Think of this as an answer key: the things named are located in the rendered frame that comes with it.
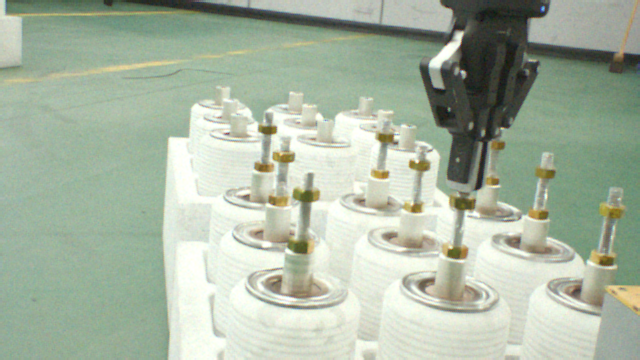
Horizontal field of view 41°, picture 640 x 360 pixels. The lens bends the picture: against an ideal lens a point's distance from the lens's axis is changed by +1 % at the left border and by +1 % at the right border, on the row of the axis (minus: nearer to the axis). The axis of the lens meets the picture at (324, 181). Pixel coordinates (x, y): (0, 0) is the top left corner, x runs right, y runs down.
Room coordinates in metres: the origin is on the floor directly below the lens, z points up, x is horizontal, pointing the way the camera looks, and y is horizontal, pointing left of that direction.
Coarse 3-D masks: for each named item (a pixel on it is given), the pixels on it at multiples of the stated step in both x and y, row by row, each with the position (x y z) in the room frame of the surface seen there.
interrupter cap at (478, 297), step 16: (416, 272) 0.64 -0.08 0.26; (432, 272) 0.64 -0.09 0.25; (400, 288) 0.60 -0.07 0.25; (416, 288) 0.60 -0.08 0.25; (432, 288) 0.62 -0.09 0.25; (464, 288) 0.62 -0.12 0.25; (480, 288) 0.62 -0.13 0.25; (432, 304) 0.58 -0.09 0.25; (448, 304) 0.58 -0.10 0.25; (464, 304) 0.58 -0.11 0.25; (480, 304) 0.59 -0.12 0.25; (496, 304) 0.59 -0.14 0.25
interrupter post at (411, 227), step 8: (400, 216) 0.72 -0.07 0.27; (408, 216) 0.72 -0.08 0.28; (416, 216) 0.71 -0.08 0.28; (424, 216) 0.72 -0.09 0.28; (400, 224) 0.72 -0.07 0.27; (408, 224) 0.71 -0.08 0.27; (416, 224) 0.71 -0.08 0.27; (424, 224) 0.72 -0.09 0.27; (400, 232) 0.72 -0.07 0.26; (408, 232) 0.71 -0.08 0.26; (416, 232) 0.71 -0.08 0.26; (400, 240) 0.72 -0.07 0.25; (408, 240) 0.71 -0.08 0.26; (416, 240) 0.71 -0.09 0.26
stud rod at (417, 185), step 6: (420, 144) 0.73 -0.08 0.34; (420, 150) 0.72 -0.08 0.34; (426, 150) 0.72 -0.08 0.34; (420, 156) 0.72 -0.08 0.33; (426, 156) 0.72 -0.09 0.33; (414, 174) 0.72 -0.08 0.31; (420, 174) 0.72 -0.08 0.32; (414, 180) 0.72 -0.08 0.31; (420, 180) 0.72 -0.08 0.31; (414, 186) 0.72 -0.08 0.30; (420, 186) 0.72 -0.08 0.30; (414, 192) 0.72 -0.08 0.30; (420, 192) 0.72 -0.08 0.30; (414, 198) 0.72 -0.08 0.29; (420, 198) 0.72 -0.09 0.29
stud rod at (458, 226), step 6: (462, 192) 0.61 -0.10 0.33; (468, 198) 0.61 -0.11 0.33; (456, 210) 0.61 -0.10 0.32; (462, 210) 0.61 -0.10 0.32; (456, 216) 0.61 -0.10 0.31; (462, 216) 0.61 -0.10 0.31; (456, 222) 0.61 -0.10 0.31; (462, 222) 0.61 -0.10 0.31; (456, 228) 0.61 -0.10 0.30; (462, 228) 0.61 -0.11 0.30; (456, 234) 0.61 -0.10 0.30; (462, 234) 0.61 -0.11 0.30; (450, 240) 0.61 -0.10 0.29; (456, 240) 0.61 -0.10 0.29; (462, 240) 0.61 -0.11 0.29; (456, 246) 0.61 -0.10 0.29
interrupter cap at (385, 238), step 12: (384, 228) 0.75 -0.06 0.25; (396, 228) 0.76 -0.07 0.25; (372, 240) 0.71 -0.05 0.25; (384, 240) 0.72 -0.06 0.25; (396, 240) 0.73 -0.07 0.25; (432, 240) 0.73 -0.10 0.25; (444, 240) 0.73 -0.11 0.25; (396, 252) 0.69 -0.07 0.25; (408, 252) 0.69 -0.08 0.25; (420, 252) 0.69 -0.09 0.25; (432, 252) 0.69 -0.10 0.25
